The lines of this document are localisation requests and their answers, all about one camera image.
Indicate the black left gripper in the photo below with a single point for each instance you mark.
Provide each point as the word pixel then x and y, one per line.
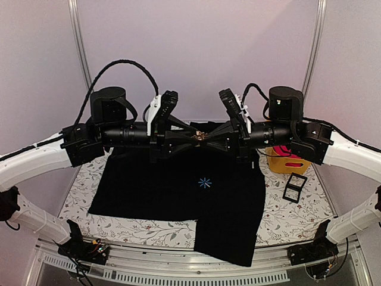
pixel 160 130

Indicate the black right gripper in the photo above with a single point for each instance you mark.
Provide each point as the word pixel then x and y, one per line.
pixel 243 155

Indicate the sparkling brooch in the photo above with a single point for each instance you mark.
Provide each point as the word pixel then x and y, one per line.
pixel 199 136

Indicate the black t-shirt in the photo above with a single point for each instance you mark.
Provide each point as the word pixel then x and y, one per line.
pixel 223 196

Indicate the black brooch display box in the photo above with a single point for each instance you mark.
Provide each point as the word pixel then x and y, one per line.
pixel 293 187

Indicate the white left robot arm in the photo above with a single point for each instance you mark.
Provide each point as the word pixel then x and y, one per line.
pixel 34 116

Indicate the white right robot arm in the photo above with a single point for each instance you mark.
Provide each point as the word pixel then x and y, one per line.
pixel 356 165

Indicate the yellow plastic basket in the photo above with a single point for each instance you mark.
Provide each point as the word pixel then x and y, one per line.
pixel 281 160

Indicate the magenta cloth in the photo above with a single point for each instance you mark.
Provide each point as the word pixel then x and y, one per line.
pixel 292 161

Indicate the floral tablecloth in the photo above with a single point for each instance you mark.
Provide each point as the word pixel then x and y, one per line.
pixel 283 222

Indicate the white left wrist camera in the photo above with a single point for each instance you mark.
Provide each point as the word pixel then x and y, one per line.
pixel 152 112

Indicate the aluminium front rail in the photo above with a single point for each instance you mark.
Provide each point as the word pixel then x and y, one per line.
pixel 146 265

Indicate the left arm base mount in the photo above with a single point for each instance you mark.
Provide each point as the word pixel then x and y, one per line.
pixel 78 249

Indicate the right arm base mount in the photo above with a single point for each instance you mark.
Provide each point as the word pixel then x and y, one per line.
pixel 319 248

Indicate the aluminium corner post right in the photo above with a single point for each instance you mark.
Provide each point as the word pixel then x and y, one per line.
pixel 317 35

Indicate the aluminium corner post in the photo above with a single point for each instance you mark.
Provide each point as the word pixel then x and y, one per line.
pixel 317 35
pixel 78 40

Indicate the aluminium corner post left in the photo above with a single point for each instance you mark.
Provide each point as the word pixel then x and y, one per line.
pixel 78 40

